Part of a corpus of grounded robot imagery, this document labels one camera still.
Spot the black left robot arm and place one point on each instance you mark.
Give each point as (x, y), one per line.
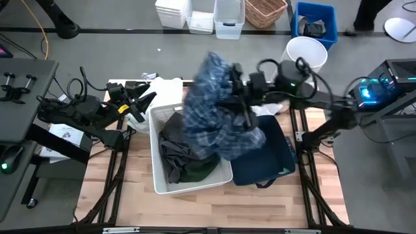
(81, 112)

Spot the white stacked plastic bins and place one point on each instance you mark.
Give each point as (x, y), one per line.
(170, 13)

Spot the grey metal stand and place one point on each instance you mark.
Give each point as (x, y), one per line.
(399, 146)

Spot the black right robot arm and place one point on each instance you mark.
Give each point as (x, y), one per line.
(325, 99)

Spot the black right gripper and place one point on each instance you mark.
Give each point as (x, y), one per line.
(256, 84)

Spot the silver metal bracket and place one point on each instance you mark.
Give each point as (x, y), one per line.
(302, 231)
(120, 230)

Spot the blue plaid shirt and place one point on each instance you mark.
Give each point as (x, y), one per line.
(211, 123)

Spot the black stand base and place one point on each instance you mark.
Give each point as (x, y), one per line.
(63, 27)

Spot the black desk clamp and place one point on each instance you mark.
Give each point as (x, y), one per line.
(14, 91)

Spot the grey desk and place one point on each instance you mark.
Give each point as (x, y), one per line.
(29, 120)

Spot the white round floor base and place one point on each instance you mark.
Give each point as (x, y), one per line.
(398, 29)

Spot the black aluminium table frame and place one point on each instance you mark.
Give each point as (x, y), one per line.
(308, 187)

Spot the woven wicker basket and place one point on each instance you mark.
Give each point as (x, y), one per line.
(265, 11)

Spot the white printed paper sheet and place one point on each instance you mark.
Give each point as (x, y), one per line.
(66, 135)

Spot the white crumpled cloth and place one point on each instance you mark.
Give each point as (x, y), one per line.
(267, 110)

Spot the dark grey garment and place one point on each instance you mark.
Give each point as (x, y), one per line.
(174, 146)

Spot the black items in crate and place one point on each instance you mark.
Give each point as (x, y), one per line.
(313, 29)

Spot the dark green garment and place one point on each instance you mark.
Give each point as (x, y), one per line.
(198, 170)

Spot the device with pink screen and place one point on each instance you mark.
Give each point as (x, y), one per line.
(4, 52)

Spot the table lamp with white shade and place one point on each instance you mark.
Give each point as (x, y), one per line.
(305, 52)

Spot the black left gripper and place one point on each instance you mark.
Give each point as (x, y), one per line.
(130, 105)

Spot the black computer mouse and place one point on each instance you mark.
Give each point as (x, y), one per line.
(9, 159)

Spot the grey keyboard tray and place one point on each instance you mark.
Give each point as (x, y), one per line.
(9, 191)

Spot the small white tag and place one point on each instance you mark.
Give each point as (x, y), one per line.
(62, 97)

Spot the white garment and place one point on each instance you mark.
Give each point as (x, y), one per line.
(165, 94)

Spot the clear bin with white contents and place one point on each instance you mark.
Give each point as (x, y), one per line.
(201, 21)

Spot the white plastic laundry basket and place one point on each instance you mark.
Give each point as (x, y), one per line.
(195, 186)

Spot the navy blue fabric bin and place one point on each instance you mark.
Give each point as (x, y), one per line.
(269, 152)

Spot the black computer case with lights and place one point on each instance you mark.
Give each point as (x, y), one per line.
(396, 74)

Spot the blue plastic crate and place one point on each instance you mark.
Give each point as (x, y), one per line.
(328, 22)

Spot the person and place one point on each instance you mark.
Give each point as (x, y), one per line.
(367, 14)

